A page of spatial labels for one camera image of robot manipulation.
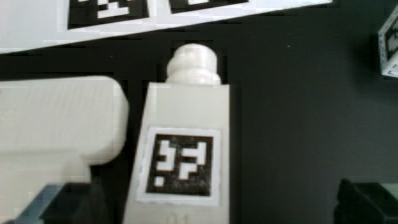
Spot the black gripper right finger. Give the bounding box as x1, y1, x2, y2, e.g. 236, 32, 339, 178
335, 179, 398, 224

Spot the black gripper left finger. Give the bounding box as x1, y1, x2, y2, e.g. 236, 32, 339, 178
10, 183, 109, 224

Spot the white tagged leg block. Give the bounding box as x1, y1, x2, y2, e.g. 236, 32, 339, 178
122, 44, 228, 224
378, 6, 398, 78

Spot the white marker sheet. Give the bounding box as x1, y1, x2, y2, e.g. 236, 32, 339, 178
0, 0, 332, 54

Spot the white chair back frame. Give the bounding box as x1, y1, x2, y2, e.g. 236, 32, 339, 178
0, 76, 127, 222

